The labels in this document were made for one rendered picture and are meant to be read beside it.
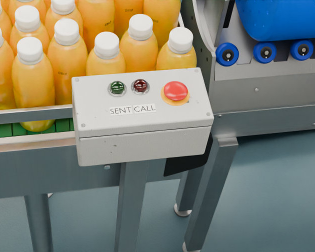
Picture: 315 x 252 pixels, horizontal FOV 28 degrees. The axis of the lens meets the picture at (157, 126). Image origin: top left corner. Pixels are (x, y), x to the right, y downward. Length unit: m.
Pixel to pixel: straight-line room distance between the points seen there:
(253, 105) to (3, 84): 0.50
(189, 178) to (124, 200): 0.73
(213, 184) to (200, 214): 0.17
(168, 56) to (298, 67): 0.32
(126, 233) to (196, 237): 0.65
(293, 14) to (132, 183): 0.40
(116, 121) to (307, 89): 0.52
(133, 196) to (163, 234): 0.90
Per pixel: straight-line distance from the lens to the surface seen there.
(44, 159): 1.15
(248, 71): 1.23
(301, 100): 1.32
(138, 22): 1.04
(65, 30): 1.03
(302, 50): 1.24
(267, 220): 2.13
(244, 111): 1.30
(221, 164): 1.55
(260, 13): 1.16
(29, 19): 1.05
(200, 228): 1.85
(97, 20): 1.13
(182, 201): 1.98
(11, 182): 1.21
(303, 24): 1.13
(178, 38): 1.03
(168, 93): 0.93
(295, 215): 2.17
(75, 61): 1.05
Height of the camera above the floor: 1.83
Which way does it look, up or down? 54 degrees down
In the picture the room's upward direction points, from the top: 9 degrees clockwise
